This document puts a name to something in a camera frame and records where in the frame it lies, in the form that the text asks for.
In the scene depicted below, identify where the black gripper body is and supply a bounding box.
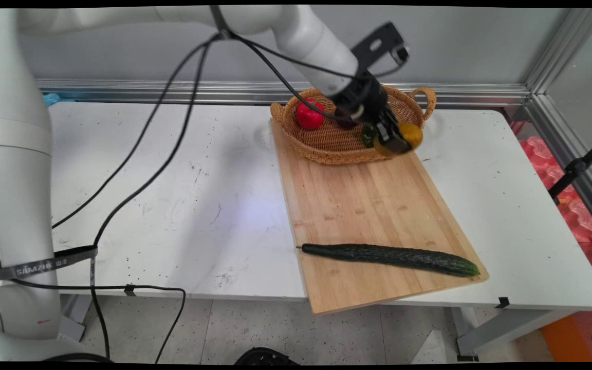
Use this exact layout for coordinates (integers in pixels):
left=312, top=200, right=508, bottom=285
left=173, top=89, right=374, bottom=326
left=332, top=71, right=400, bottom=130

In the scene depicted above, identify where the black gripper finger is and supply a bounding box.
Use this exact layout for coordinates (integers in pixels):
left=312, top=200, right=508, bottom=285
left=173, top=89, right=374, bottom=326
left=377, top=120, right=413, bottom=155

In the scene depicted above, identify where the yellow-brown toy potato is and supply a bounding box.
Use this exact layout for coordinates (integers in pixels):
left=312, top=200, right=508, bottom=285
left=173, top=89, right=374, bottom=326
left=372, top=121, right=424, bottom=158

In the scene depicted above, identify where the green toy bell pepper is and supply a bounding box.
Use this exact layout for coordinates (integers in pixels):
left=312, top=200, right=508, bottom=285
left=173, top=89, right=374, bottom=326
left=361, top=123, right=379, bottom=149

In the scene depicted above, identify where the dark purple toy onion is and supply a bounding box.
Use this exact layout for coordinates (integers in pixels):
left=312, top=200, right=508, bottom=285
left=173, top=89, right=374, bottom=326
left=335, top=108, right=359, bottom=130

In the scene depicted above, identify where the red toy bell pepper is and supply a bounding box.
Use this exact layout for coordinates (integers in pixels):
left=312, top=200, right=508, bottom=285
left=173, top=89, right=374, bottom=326
left=296, top=98, right=326, bottom=131

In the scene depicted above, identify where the bamboo cutting board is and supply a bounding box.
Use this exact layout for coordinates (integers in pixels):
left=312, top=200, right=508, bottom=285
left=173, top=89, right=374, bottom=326
left=271, top=118, right=490, bottom=315

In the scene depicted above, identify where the long green cucumber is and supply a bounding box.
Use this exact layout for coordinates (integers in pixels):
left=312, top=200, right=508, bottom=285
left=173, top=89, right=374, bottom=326
left=297, top=243, right=481, bottom=278

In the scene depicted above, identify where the black tripod stand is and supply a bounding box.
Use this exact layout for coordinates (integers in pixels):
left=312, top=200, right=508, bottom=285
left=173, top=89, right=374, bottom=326
left=548, top=133, right=592, bottom=205

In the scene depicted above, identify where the red foam mat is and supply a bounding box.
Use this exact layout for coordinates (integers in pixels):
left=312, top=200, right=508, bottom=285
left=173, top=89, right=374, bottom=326
left=511, top=121, right=592, bottom=361

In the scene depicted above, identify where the grey table leg with foot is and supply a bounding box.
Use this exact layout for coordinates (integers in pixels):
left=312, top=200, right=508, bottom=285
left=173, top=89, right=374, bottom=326
left=454, top=306, right=580, bottom=362

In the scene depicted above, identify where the round black object on floor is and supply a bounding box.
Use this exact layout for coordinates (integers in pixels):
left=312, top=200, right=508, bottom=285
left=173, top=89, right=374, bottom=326
left=233, top=347, right=301, bottom=365

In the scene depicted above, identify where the orange floor mat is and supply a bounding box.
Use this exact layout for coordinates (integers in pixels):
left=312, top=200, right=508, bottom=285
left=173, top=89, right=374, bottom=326
left=539, top=313, right=587, bottom=363

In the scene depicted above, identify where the grey table leg plain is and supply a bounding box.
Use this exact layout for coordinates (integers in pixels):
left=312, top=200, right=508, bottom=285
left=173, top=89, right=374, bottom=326
left=59, top=294, right=94, bottom=343

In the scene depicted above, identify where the wicker basket with handles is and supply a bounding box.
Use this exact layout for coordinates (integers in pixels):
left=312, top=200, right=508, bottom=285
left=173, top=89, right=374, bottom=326
left=270, top=83, right=437, bottom=165

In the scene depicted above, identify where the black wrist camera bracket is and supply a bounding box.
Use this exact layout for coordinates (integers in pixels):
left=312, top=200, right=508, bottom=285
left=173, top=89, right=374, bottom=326
left=350, top=22, right=411, bottom=70

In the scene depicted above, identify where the black cable with metal plug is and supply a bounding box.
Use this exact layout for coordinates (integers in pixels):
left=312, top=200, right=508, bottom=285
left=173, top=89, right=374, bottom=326
left=223, top=32, right=366, bottom=123

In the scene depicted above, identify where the horizontal aluminium frame rail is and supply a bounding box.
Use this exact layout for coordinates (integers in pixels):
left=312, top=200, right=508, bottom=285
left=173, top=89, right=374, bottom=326
left=35, top=78, right=533, bottom=107

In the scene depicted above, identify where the sloping aluminium frame rail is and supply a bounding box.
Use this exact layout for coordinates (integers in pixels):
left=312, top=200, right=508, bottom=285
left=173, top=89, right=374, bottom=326
left=522, top=94, right=592, bottom=239

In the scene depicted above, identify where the upright aluminium frame post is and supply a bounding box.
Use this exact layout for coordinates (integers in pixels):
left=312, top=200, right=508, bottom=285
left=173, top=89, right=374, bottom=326
left=525, top=7, right=592, bottom=95

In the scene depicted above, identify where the long black cable through strap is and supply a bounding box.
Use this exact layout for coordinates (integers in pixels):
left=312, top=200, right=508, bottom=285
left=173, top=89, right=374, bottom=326
left=89, top=39, right=214, bottom=359

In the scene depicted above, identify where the black hanging cable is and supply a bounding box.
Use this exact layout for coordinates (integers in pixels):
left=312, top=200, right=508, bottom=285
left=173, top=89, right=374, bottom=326
left=51, top=33, right=222, bottom=230

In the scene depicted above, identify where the black cable looping to floor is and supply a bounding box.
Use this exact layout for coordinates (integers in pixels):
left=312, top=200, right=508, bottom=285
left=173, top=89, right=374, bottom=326
left=10, top=277, right=187, bottom=364

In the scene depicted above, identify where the grey printed velcro strap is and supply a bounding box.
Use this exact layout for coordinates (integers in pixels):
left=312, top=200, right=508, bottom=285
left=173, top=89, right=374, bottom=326
left=0, top=245, right=99, bottom=281

